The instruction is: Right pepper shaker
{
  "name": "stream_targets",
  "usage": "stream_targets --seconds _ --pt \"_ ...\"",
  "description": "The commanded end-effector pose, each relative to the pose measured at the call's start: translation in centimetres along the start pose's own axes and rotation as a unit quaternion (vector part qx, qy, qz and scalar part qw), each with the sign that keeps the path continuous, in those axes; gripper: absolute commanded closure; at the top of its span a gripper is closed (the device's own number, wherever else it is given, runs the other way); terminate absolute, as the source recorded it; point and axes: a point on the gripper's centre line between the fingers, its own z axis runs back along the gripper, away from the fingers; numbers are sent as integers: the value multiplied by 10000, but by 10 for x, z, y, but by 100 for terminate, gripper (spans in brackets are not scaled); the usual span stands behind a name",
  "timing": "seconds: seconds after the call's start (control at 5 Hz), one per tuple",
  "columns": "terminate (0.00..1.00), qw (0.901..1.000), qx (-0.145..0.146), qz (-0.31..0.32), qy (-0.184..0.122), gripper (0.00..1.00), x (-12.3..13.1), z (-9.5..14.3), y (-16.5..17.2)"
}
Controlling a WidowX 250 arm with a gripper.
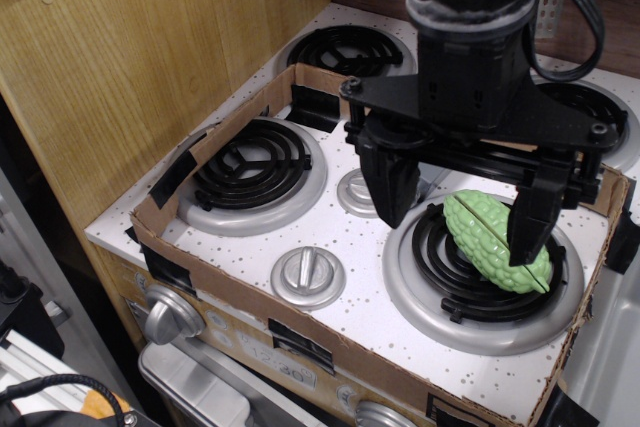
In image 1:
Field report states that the black braided cable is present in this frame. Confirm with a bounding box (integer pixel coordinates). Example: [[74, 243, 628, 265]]
[[0, 374, 132, 427]]

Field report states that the back left stove burner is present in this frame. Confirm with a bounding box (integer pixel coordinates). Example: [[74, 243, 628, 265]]
[[275, 25, 416, 77]]

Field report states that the silver front stovetop knob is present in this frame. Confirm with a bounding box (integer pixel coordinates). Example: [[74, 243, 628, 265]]
[[270, 246, 346, 311]]

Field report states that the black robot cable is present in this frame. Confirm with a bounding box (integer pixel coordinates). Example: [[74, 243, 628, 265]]
[[524, 0, 607, 83]]

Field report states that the front right stove burner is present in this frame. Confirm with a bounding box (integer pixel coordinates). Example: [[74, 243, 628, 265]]
[[382, 197, 585, 356]]

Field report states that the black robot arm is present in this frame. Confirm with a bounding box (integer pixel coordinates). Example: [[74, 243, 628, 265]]
[[340, 0, 618, 266]]

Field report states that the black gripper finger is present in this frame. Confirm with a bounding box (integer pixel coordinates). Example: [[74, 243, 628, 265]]
[[358, 131, 419, 228], [507, 157, 572, 266]]

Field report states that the silver oven knob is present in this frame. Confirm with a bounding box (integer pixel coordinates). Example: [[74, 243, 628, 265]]
[[144, 284, 206, 345], [354, 401, 416, 427]]

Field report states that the green toy bitter gourd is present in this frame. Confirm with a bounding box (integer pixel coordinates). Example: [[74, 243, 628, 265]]
[[443, 190, 552, 294]]

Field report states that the stove burner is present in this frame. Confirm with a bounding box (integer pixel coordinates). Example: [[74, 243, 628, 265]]
[[533, 76, 639, 171], [275, 25, 416, 77], [178, 117, 328, 237], [382, 197, 585, 356]]

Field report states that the silver stovetop knob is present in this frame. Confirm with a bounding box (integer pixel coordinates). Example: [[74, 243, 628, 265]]
[[270, 246, 346, 311], [336, 168, 379, 219]]

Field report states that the silver oven door handle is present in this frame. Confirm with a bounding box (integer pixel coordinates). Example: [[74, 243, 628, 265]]
[[138, 339, 323, 426]]

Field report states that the toy oven clock display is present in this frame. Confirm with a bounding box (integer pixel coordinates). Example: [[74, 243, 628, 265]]
[[237, 332, 317, 391]]

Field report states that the orange object bottom left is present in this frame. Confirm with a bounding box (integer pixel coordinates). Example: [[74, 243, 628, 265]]
[[80, 390, 115, 419]]

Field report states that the silver middle stovetop knob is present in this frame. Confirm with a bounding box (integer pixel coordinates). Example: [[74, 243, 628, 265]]
[[336, 168, 379, 219]]

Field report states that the silver oven front knob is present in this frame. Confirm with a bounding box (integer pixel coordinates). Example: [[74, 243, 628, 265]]
[[144, 284, 206, 345]]

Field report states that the back right stove burner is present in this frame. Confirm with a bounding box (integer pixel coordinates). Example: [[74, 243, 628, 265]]
[[533, 76, 639, 171]]

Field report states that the hanging silver slotted spatula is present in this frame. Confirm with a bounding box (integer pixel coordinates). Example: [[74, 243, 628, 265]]
[[535, 0, 564, 39]]

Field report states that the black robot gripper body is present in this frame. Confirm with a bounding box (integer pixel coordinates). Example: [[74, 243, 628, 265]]
[[340, 29, 619, 207]]

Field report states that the front left stove burner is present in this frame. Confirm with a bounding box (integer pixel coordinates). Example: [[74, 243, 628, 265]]
[[178, 117, 328, 237]]

